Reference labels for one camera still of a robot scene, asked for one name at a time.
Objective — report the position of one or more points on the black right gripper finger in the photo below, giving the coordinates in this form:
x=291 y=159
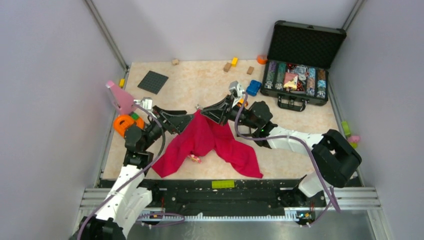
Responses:
x=224 y=105
x=218 y=116

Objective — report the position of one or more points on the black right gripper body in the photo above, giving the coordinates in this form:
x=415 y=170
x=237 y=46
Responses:
x=244 y=119

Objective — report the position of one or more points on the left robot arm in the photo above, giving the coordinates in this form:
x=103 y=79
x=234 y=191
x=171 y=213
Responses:
x=114 y=217

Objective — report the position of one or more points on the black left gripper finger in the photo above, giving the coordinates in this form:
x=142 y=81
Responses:
x=176 y=124
x=166 y=113

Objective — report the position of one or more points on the pink plastic piece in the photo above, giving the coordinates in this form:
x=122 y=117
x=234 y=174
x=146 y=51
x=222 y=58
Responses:
x=122 y=101

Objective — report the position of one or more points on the yellow toy car red wheels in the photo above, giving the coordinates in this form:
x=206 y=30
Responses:
x=242 y=102

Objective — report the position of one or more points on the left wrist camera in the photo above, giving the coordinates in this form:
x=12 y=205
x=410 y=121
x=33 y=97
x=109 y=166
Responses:
x=145 y=103

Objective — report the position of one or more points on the playing card box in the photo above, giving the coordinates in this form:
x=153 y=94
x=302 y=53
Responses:
x=290 y=81

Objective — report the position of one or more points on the blue toy car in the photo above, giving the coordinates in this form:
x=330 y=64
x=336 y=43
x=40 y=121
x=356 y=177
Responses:
x=253 y=87

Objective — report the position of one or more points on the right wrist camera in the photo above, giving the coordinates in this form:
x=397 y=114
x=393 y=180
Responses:
x=236 y=89

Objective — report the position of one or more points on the green pink toy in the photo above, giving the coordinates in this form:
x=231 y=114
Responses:
x=352 y=139

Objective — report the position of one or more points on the dark grey building baseplate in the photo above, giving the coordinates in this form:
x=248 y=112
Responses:
x=153 y=82

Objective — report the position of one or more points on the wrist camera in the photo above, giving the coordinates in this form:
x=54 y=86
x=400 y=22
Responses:
x=145 y=103
x=236 y=89

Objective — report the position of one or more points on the orange plastic toy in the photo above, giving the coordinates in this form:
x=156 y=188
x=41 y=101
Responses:
x=123 y=122

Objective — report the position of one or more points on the small yellow block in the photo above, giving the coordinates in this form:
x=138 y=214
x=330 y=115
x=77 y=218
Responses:
x=122 y=83

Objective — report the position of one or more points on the magenta garment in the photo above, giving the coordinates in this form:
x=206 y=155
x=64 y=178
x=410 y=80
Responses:
x=202 y=136

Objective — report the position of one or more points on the orange object behind case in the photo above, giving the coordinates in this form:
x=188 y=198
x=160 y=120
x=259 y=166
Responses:
x=262 y=59

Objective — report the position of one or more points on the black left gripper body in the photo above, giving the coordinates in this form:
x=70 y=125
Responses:
x=154 y=131

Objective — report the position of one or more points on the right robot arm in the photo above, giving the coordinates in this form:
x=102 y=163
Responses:
x=333 y=158

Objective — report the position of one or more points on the pink flower brooch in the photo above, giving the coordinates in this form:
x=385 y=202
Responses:
x=195 y=158

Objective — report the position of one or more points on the black poker chip case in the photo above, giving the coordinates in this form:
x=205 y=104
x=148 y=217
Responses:
x=306 y=50

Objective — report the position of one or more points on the green flat brick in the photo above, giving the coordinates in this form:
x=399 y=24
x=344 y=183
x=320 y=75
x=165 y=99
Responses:
x=223 y=184

